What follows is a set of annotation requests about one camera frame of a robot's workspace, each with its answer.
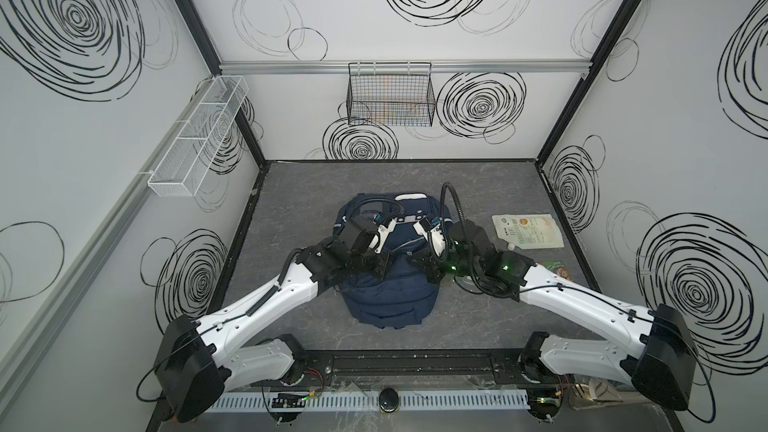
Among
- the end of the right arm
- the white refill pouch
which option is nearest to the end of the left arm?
the end of the right arm

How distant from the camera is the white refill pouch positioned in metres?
0.98

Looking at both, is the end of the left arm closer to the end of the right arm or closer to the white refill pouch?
the end of the right arm
